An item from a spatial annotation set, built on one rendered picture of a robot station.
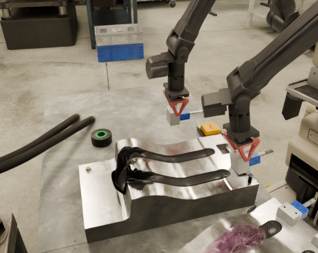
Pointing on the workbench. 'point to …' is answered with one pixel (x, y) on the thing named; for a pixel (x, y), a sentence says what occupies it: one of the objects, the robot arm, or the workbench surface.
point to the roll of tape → (101, 137)
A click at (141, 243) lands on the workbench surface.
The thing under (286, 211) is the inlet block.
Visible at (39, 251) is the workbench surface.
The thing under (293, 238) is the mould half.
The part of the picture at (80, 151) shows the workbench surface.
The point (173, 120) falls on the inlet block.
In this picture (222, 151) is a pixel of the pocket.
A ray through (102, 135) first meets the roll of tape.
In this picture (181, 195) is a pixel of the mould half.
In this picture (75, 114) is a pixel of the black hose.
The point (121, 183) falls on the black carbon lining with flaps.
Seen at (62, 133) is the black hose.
